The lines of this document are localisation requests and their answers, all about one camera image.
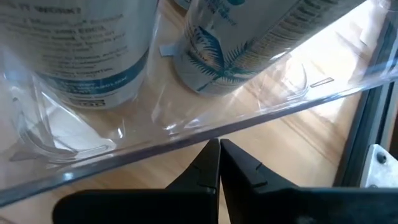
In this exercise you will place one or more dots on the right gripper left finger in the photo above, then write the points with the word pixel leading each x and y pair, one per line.
pixel 155 205

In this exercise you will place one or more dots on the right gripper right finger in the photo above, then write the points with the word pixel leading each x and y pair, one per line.
pixel 295 205

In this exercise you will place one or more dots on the clear plastic bin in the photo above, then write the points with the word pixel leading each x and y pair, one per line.
pixel 155 124

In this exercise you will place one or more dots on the blue band Celsius can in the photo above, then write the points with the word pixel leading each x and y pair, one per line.
pixel 77 46
pixel 248 31

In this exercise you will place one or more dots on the silver metal bracket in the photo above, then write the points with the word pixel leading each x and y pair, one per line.
pixel 379 174

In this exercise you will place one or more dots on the black aluminium table frame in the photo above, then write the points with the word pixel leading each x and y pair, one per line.
pixel 367 124

